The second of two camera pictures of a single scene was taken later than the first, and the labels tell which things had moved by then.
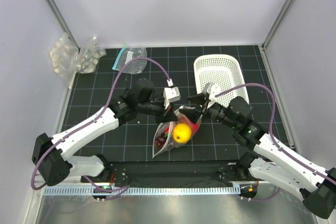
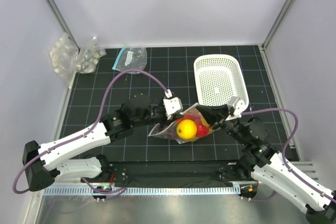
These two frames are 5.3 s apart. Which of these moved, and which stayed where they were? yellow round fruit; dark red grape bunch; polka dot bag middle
Moved: yellow round fruit; dark red grape bunch
Stayed: polka dot bag middle
